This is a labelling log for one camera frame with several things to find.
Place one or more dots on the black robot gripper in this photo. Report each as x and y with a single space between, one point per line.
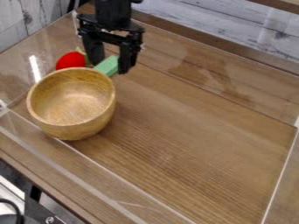
109 25

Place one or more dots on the red plush strawberry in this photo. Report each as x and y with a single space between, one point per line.
72 59

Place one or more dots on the green rectangular block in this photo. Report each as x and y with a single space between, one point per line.
107 66

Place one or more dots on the wooden bowl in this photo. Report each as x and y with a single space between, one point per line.
71 103

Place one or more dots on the black metal table bracket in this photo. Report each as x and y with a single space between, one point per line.
35 210

